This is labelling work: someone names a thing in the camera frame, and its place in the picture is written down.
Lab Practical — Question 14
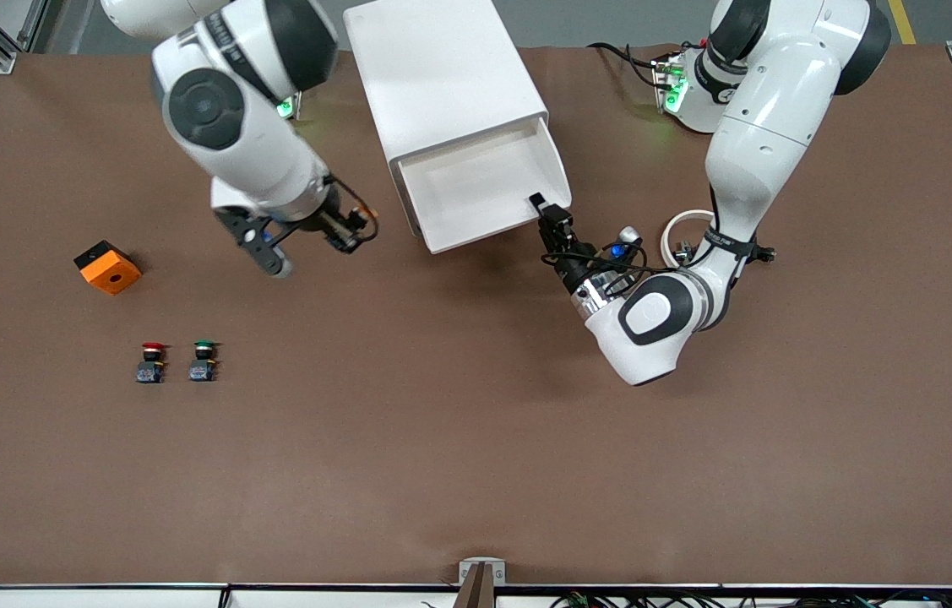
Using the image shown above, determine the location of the white drawer cabinet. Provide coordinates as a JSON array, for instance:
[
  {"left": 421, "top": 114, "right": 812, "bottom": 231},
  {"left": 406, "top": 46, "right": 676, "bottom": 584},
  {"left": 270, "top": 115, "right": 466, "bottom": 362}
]
[{"left": 343, "top": 0, "right": 550, "bottom": 240}]

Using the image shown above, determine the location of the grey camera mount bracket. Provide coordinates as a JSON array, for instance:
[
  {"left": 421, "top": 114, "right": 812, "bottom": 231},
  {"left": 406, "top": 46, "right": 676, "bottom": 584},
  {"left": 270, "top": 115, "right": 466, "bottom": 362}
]
[{"left": 452, "top": 557, "right": 507, "bottom": 608}]

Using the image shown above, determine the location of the orange and black button box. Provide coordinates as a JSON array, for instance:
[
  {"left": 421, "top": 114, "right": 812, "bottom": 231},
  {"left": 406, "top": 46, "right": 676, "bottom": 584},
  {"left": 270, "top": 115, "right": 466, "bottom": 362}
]
[{"left": 73, "top": 240, "right": 143, "bottom": 296}]

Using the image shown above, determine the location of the white table edge rail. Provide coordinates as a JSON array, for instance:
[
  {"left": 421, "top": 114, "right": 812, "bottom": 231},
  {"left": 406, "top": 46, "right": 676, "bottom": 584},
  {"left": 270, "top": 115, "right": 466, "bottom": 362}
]
[{"left": 0, "top": 583, "right": 952, "bottom": 608}]

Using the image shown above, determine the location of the red push button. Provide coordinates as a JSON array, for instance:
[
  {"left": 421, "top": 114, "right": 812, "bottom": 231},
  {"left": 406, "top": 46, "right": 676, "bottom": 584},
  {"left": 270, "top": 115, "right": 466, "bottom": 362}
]
[{"left": 136, "top": 342, "right": 167, "bottom": 385}]

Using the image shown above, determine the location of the white curved plastic ring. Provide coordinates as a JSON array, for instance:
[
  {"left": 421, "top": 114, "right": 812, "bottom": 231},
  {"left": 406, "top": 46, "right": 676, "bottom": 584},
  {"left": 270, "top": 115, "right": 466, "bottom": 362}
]
[{"left": 663, "top": 209, "right": 717, "bottom": 269}]

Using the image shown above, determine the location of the black cable bundle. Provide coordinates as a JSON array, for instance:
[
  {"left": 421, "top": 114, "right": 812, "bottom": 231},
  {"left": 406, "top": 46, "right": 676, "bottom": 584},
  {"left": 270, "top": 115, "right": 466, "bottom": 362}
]
[{"left": 547, "top": 591, "right": 952, "bottom": 608}]

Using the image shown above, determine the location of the green push button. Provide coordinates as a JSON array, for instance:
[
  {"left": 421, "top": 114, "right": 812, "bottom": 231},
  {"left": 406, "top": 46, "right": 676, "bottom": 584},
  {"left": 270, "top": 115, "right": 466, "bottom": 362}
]
[{"left": 189, "top": 339, "right": 219, "bottom": 383}]

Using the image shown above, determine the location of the black base cable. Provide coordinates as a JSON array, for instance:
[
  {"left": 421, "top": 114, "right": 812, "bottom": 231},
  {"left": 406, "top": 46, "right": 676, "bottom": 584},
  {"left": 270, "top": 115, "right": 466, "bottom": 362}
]
[{"left": 588, "top": 41, "right": 671, "bottom": 90}]

